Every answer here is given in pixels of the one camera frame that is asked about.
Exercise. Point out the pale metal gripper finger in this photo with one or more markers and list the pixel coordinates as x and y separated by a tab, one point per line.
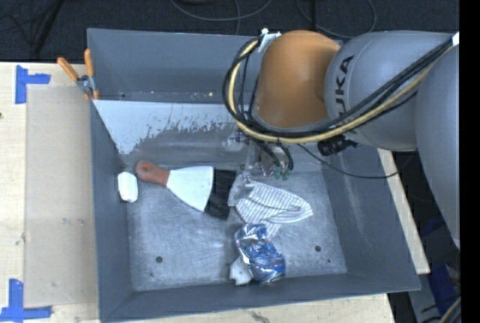
240	192
245	174

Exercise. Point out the white striped cloth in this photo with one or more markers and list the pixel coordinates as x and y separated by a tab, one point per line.
273	205

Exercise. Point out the blue silver crumpled packet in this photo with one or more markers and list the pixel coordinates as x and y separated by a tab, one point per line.
262	254

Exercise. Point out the grey metal bin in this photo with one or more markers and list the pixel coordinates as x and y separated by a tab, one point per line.
180	239

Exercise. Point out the white crumpled paper piece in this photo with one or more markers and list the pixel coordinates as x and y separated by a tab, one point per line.
240	273

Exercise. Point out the white soap-like block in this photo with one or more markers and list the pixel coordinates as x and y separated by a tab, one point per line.
127	186

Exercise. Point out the pale wood flat board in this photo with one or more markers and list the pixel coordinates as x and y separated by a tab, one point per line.
56	183

